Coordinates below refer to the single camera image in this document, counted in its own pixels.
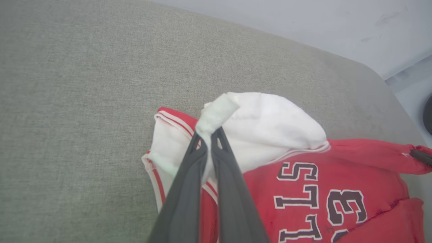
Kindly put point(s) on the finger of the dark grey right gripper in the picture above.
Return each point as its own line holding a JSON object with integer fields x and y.
{"x": 422, "y": 157}

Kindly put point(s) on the grey baseboard strip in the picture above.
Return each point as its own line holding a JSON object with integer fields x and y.
{"x": 408, "y": 72}

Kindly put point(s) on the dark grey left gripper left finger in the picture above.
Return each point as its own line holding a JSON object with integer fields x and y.
{"x": 182, "y": 202}

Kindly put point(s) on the red white Bulls jersey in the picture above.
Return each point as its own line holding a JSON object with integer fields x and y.
{"x": 263, "y": 121}

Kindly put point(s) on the grey fabric sofa cushion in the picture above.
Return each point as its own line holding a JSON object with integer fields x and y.
{"x": 84, "y": 101}

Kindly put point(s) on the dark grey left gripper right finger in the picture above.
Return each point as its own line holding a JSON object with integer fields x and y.
{"x": 233, "y": 209}

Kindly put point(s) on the black round object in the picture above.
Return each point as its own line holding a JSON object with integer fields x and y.
{"x": 428, "y": 114}

